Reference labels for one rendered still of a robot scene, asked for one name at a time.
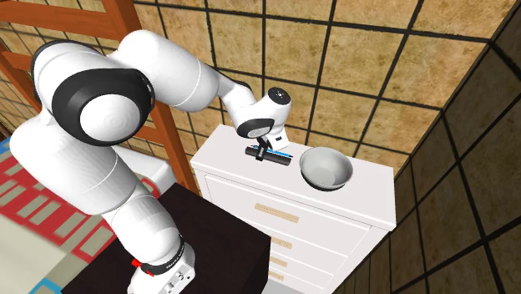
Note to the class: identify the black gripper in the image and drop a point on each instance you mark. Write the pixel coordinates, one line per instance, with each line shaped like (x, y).
(263, 147)

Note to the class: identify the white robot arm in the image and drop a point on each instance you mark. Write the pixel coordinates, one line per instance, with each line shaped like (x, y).
(81, 171)

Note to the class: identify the blue pen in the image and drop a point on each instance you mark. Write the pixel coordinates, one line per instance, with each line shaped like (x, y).
(281, 153)

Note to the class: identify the black cylinder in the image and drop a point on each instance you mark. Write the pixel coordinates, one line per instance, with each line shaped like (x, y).
(281, 159)

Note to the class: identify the grey bowl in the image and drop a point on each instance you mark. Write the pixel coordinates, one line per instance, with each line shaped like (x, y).
(325, 171)

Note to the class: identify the white chest of drawers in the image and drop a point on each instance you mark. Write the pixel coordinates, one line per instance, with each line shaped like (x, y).
(325, 211)

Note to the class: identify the dark robot stand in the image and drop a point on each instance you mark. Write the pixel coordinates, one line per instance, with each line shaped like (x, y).
(228, 244)

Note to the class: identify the red patterned rug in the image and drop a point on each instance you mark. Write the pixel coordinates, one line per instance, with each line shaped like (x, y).
(36, 207)

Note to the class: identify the orange wooden frame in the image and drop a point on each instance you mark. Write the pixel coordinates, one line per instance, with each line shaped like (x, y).
(122, 16)

